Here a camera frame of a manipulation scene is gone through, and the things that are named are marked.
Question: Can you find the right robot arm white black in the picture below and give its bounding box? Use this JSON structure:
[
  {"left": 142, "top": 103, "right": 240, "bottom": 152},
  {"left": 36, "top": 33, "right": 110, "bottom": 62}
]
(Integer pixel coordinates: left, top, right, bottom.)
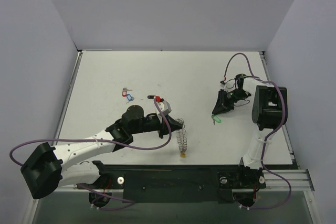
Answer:
[{"left": 212, "top": 74, "right": 288, "bottom": 187}]

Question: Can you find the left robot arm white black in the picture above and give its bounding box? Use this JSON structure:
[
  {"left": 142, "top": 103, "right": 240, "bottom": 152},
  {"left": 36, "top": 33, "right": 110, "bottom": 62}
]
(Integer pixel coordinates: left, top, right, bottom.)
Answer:
[{"left": 20, "top": 102, "right": 183, "bottom": 199}]

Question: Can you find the round metal keyring disc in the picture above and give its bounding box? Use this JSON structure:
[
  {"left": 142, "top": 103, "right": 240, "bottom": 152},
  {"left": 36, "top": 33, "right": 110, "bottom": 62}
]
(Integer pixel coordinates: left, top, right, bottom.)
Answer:
[{"left": 176, "top": 119, "right": 187, "bottom": 154}]

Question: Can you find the green tag key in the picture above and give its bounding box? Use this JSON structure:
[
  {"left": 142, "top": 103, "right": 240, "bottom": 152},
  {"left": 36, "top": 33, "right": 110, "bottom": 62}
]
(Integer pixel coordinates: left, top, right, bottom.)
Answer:
[{"left": 212, "top": 115, "right": 222, "bottom": 125}]

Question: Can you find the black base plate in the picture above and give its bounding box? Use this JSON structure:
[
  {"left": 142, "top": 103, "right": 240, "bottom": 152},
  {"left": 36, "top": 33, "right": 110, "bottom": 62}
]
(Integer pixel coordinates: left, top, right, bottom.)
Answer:
[{"left": 85, "top": 161, "right": 266, "bottom": 203}]

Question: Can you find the blue tag key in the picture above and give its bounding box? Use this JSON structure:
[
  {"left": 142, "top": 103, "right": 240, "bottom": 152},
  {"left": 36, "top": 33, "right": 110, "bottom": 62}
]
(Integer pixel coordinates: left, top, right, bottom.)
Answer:
[{"left": 126, "top": 94, "right": 134, "bottom": 104}]

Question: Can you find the aluminium frame rail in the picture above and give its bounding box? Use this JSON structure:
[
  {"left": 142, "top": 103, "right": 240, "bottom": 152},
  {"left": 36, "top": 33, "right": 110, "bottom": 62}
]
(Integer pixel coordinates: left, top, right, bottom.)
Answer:
[{"left": 37, "top": 166, "right": 313, "bottom": 198}]

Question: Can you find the red tag key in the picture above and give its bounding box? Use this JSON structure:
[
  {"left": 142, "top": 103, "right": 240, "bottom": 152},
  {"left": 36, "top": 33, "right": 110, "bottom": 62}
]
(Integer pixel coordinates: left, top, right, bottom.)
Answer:
[{"left": 122, "top": 87, "right": 132, "bottom": 97}]

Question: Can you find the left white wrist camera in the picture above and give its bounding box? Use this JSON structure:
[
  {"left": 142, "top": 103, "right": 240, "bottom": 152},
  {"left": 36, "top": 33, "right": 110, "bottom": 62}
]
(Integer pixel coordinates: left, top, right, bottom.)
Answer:
[{"left": 154, "top": 96, "right": 172, "bottom": 116}]

